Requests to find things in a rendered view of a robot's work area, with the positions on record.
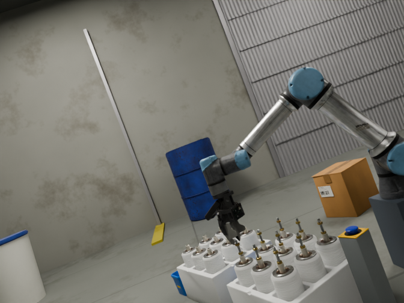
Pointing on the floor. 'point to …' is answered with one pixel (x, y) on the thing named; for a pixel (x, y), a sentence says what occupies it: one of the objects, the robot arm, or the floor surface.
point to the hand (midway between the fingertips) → (234, 239)
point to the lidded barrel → (19, 270)
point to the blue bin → (178, 283)
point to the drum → (192, 177)
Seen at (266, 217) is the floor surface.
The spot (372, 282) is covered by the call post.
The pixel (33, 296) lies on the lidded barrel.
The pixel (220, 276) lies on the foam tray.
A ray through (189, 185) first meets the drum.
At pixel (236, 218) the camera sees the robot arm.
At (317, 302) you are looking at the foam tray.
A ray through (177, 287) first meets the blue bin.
